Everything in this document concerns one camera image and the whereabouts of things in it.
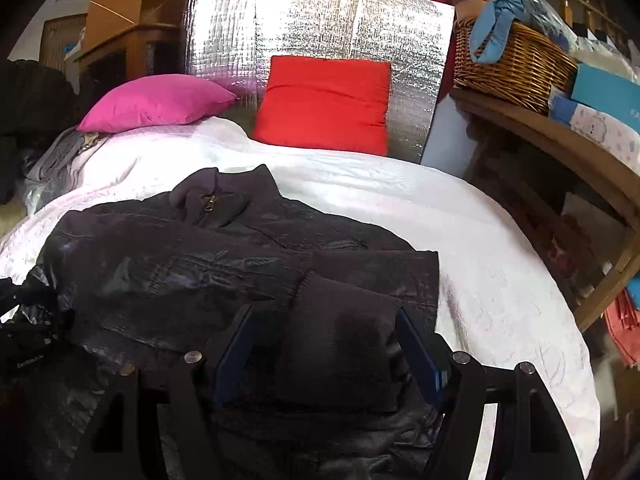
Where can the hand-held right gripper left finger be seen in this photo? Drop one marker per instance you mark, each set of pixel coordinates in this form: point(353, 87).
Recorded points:
point(231, 360)

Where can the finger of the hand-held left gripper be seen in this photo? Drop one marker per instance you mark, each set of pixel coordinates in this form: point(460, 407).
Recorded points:
point(22, 297)

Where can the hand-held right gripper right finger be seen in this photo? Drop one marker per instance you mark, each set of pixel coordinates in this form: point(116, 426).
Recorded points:
point(422, 360)

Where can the dark quilted jacket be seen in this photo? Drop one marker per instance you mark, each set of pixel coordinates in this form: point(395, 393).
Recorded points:
point(175, 265)

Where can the dark clothes pile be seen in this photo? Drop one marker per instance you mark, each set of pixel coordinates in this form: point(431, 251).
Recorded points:
point(30, 105)

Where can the white bedspread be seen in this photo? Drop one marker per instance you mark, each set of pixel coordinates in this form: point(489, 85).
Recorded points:
point(490, 270)

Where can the grey cloth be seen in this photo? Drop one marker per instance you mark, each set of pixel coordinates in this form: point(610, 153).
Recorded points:
point(55, 165)

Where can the red bag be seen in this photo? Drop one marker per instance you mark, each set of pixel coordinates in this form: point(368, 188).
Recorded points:
point(625, 330)

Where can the white board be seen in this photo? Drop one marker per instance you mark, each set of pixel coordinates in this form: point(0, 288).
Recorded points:
point(450, 140)

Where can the pink pillow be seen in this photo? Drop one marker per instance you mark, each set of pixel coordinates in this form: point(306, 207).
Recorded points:
point(155, 102)

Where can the wooden shelf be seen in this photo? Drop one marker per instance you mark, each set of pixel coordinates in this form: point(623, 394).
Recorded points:
point(560, 135)

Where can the red pillow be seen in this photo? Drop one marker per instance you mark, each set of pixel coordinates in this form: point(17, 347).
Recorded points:
point(325, 102)

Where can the white patterned box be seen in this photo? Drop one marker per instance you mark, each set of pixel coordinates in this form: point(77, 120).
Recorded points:
point(600, 130)

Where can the wooden cabinet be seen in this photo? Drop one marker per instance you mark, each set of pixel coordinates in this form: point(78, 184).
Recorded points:
point(130, 15)

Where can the wicker basket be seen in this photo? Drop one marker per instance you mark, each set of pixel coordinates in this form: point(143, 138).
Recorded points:
point(515, 67)

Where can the blue box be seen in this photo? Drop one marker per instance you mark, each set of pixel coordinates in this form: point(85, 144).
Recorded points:
point(607, 90)

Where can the light blue cloth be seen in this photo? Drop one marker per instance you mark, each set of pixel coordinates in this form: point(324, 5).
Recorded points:
point(495, 20)

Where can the silver insulation sheet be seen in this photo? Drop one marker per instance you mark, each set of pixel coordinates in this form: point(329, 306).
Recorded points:
point(310, 20)

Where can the wooden railing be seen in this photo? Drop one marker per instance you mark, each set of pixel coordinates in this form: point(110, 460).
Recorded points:
point(570, 5)

